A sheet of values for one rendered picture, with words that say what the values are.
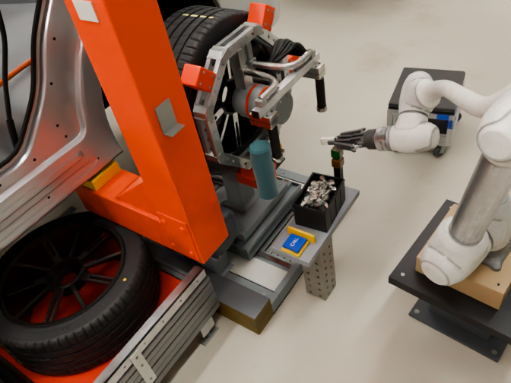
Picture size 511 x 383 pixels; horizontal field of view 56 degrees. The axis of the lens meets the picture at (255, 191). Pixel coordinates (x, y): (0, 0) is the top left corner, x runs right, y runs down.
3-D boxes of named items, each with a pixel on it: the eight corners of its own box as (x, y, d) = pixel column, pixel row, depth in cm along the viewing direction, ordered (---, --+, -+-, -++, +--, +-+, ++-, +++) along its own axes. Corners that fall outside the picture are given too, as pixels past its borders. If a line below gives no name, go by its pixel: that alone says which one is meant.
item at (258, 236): (248, 177, 275) (245, 164, 269) (302, 195, 257) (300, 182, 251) (193, 237, 248) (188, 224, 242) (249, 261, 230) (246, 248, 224)
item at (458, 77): (401, 112, 310) (404, 64, 287) (461, 118, 295) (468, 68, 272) (385, 153, 283) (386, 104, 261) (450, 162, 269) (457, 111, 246)
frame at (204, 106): (284, 116, 226) (267, 3, 190) (296, 119, 223) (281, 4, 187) (215, 189, 197) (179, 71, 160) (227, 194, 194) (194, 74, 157)
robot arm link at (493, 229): (520, 232, 171) (529, 188, 156) (491, 264, 164) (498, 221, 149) (477, 211, 181) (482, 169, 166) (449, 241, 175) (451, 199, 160)
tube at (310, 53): (273, 49, 192) (269, 23, 185) (315, 55, 182) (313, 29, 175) (249, 70, 182) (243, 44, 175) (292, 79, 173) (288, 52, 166)
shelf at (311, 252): (324, 184, 212) (323, 178, 210) (360, 194, 203) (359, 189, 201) (271, 252, 188) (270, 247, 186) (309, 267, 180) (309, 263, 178)
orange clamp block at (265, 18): (255, 30, 190) (259, 6, 188) (271, 32, 186) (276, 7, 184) (245, 26, 185) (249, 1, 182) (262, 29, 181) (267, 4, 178)
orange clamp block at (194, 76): (200, 70, 170) (184, 62, 163) (217, 74, 167) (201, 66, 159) (195, 89, 171) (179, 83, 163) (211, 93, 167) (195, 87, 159)
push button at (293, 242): (291, 236, 188) (291, 232, 186) (307, 242, 184) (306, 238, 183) (282, 248, 184) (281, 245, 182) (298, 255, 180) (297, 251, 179)
